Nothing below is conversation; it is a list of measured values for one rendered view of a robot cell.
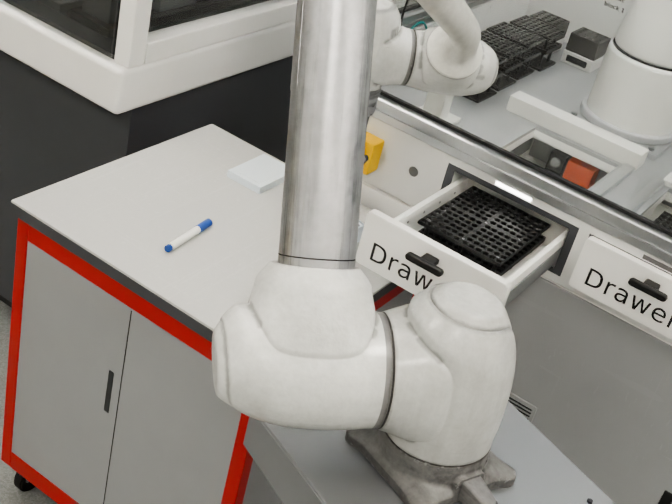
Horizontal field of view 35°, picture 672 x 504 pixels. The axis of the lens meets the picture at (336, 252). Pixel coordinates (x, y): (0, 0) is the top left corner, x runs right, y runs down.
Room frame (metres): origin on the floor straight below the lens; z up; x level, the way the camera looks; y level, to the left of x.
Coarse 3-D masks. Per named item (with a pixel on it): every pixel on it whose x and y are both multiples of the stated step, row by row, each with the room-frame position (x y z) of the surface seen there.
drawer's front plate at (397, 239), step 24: (384, 216) 1.66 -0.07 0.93; (360, 240) 1.66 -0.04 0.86; (384, 240) 1.64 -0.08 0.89; (408, 240) 1.62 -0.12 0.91; (432, 240) 1.62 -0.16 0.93; (384, 264) 1.64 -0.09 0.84; (408, 264) 1.62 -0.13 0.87; (456, 264) 1.58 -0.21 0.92; (408, 288) 1.61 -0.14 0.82; (504, 288) 1.54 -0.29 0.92
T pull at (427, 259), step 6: (408, 252) 1.59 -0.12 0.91; (408, 258) 1.58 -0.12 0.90; (414, 258) 1.58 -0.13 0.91; (420, 258) 1.58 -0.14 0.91; (426, 258) 1.58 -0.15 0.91; (432, 258) 1.59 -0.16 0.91; (420, 264) 1.57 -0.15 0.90; (426, 264) 1.57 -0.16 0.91; (432, 264) 1.57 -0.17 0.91; (426, 270) 1.56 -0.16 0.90; (432, 270) 1.56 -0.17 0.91; (438, 270) 1.55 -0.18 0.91; (438, 276) 1.55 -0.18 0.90
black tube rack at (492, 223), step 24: (480, 192) 1.91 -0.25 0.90; (432, 216) 1.76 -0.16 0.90; (456, 216) 1.79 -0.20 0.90; (480, 216) 1.81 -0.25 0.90; (504, 216) 1.83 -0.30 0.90; (528, 216) 1.86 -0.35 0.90; (480, 240) 1.72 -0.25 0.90; (504, 240) 1.74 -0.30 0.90; (528, 240) 1.76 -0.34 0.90; (480, 264) 1.68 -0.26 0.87; (504, 264) 1.70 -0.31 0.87
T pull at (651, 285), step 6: (630, 282) 1.69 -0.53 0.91; (636, 282) 1.69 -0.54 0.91; (642, 282) 1.69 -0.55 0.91; (648, 282) 1.70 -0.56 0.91; (654, 282) 1.71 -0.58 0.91; (636, 288) 1.69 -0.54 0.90; (642, 288) 1.68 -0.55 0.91; (648, 288) 1.68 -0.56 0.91; (654, 288) 1.68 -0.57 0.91; (648, 294) 1.68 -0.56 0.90; (654, 294) 1.67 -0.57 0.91; (660, 294) 1.67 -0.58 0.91; (666, 294) 1.67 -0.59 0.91; (660, 300) 1.67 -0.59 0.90
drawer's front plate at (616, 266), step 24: (600, 240) 1.78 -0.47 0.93; (576, 264) 1.78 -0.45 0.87; (600, 264) 1.76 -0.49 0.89; (624, 264) 1.74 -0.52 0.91; (648, 264) 1.74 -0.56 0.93; (576, 288) 1.77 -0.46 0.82; (600, 288) 1.75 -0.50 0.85; (624, 288) 1.73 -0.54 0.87; (624, 312) 1.72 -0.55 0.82; (648, 312) 1.71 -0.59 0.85
